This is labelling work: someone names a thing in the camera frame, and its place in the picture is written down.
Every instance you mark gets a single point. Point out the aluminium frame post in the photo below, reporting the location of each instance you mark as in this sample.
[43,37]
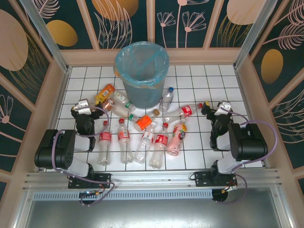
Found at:
[46,38]
[253,33]

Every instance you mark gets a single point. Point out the copper-label drink bottle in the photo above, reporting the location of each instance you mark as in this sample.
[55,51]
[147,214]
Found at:
[108,104]

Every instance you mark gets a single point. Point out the small black controller board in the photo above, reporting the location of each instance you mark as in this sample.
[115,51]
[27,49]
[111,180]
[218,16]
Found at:
[86,193]

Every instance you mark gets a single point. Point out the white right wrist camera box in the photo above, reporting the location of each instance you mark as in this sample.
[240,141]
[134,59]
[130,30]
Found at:
[224,107]

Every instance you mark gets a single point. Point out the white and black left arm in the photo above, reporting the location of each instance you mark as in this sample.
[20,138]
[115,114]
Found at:
[47,152]

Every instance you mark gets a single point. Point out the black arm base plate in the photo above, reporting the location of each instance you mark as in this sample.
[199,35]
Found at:
[200,179]
[105,180]

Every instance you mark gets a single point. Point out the clear blue-cap water bottle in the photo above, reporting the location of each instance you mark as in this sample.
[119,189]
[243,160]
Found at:
[167,98]

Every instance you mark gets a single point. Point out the aluminium mounting rail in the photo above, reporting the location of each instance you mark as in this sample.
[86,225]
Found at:
[152,178]

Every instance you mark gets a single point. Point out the aluminium side rail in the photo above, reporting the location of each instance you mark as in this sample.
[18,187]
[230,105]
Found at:
[64,80]

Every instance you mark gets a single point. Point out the orange juice bottle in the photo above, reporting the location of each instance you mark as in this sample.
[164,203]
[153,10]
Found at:
[105,92]

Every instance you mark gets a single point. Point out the pink yoghurt drink bottle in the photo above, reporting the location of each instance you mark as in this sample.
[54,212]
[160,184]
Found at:
[177,140]

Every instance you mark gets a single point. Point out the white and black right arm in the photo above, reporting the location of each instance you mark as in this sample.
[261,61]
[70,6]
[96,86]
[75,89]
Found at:
[251,142]

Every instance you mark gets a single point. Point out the orange-label bottle brown cap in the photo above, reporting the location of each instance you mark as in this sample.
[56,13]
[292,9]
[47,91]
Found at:
[143,121]

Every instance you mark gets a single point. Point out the blue plastic bin liner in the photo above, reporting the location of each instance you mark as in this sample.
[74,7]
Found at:
[142,61]

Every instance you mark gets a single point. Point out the brushed steel panel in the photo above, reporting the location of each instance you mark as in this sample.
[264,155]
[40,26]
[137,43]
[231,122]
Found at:
[152,213]

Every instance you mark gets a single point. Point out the blue trash bin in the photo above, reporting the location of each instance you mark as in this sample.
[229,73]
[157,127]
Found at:
[142,97]

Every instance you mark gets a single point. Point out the clear white-cap water bottle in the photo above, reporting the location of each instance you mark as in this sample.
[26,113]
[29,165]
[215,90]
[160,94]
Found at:
[146,139]

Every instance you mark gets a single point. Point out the clear green-cap bottle white label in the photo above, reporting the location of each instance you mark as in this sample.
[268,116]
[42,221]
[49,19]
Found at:
[118,97]

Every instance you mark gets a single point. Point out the clear red-label cola bottle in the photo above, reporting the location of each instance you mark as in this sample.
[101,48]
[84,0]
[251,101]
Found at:
[161,140]
[187,111]
[105,137]
[124,136]

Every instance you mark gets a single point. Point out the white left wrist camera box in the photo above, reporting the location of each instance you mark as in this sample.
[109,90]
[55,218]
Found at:
[83,106]

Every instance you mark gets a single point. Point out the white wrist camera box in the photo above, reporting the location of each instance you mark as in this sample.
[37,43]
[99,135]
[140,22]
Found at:
[224,107]
[83,106]

